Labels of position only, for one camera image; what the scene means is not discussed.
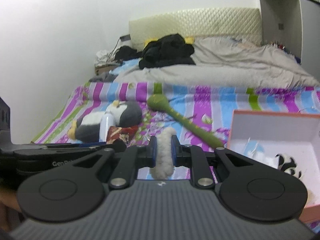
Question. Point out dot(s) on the white spray can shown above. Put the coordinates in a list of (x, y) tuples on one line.
[(106, 122)]

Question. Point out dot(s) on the blue tissue pack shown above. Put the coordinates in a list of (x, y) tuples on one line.
[(254, 149)]

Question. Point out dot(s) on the green massage stick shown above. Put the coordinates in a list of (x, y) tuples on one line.
[(159, 102)]

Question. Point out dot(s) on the grey wardrobe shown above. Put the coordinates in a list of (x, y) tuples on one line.
[(294, 24)]

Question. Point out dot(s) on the red foil wrapper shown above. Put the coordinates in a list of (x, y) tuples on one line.
[(123, 134)]

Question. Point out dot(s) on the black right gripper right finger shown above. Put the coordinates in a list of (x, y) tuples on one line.
[(195, 159)]

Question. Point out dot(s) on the cream quilted headboard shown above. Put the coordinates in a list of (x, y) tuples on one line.
[(235, 22)]

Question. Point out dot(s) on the pink cardboard box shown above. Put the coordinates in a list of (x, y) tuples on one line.
[(293, 135)]

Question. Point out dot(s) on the grey white penguin plush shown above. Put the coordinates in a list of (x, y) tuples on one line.
[(93, 127)]

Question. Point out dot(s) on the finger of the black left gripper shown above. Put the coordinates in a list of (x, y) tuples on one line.
[(118, 146)]

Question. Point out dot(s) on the grey duvet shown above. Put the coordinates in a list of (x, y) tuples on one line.
[(225, 62)]

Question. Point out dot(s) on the small panda plush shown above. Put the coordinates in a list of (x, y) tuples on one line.
[(287, 164)]

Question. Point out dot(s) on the black clothes pile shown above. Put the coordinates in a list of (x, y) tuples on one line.
[(166, 51)]

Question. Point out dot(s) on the colourful striped bed sheet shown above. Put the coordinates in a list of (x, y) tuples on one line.
[(208, 107)]

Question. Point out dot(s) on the black clothes by wall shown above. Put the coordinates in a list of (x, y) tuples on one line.
[(126, 53)]

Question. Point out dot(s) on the white crumpled cloth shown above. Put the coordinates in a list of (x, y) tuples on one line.
[(103, 57)]

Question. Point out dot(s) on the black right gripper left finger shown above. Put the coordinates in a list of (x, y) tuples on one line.
[(120, 170)]

